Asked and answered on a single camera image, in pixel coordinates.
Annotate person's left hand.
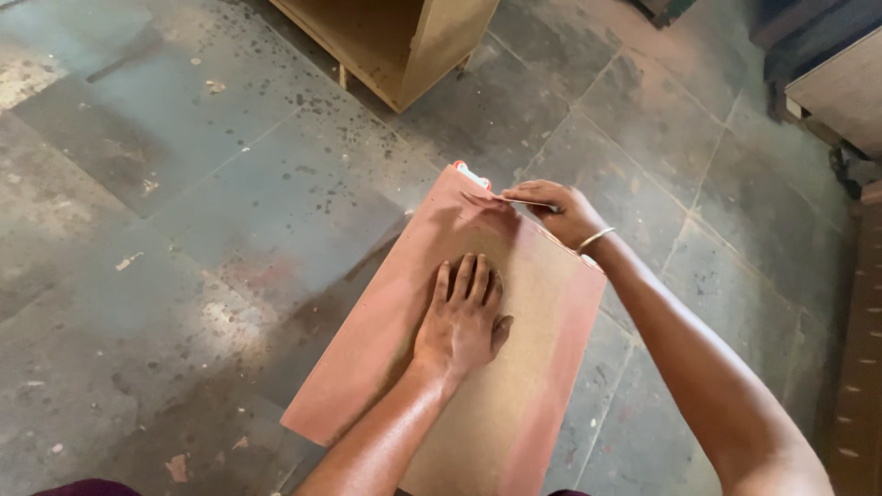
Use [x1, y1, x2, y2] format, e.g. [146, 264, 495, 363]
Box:
[413, 253, 515, 384]

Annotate person's right hand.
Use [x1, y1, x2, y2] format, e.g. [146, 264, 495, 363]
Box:
[501, 180, 609, 251]

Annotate thin brown edge strip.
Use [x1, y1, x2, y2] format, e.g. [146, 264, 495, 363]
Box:
[460, 190, 554, 208]

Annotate reddish brown wooden board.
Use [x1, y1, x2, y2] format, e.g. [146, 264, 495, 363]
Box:
[280, 164, 608, 496]

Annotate red and white tool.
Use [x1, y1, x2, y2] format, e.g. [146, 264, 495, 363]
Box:
[452, 160, 493, 191]

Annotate silver wrist bangle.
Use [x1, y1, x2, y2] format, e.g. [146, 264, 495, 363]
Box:
[576, 226, 617, 257]

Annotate light wooden cabinet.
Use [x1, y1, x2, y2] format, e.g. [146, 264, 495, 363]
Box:
[268, 0, 501, 114]

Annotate dark green object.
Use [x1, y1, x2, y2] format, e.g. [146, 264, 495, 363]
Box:
[626, 0, 698, 30]

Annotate black metal fitting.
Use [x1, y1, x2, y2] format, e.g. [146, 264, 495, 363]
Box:
[829, 147, 864, 201]

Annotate dark wooden furniture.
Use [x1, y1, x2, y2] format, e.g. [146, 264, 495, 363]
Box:
[750, 0, 882, 125]

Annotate pale wooden panel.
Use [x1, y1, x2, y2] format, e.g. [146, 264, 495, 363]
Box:
[785, 28, 882, 161]

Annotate brown perforated board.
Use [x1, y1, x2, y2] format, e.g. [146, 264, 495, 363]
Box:
[825, 182, 882, 496]

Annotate person's maroon trousers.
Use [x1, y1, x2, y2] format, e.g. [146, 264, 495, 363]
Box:
[31, 478, 592, 496]

